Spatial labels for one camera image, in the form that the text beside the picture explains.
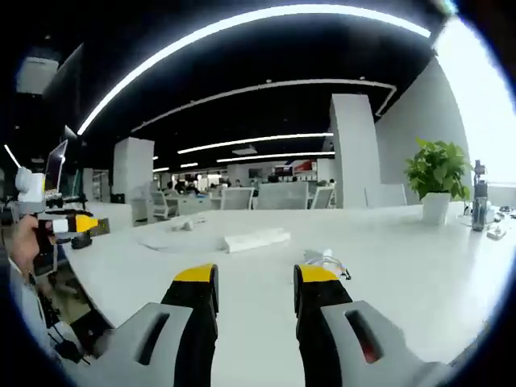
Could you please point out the small black device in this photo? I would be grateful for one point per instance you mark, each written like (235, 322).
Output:
(81, 242)

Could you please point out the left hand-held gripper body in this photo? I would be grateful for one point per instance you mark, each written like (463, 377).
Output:
(30, 185)

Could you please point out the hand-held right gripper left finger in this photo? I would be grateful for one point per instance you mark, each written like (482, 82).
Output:
(189, 322)

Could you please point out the black twist tie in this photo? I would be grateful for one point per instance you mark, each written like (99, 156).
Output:
(345, 275)

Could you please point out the green plant in white pot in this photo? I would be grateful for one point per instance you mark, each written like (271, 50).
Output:
(437, 173)

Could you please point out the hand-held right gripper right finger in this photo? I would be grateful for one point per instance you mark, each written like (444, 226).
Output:
(322, 322)

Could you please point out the dark water bottle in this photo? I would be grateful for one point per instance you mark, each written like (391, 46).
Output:
(479, 201)

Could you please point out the white desk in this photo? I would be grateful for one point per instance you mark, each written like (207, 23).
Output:
(403, 290)

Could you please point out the dark box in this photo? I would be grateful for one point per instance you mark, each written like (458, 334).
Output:
(101, 227)

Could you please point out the small white item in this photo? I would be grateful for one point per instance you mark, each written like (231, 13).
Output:
(496, 233)

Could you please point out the white power strip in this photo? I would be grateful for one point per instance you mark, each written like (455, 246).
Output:
(258, 240)

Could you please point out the plain white chair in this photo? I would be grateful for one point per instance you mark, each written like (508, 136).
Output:
(386, 196)

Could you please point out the person's left hand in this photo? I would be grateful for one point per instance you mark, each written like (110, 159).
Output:
(23, 246)

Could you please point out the long ceiling light strip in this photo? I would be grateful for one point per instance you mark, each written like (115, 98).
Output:
(225, 26)

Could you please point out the wide grey mesh chair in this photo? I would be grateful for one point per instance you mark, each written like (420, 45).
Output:
(282, 196)

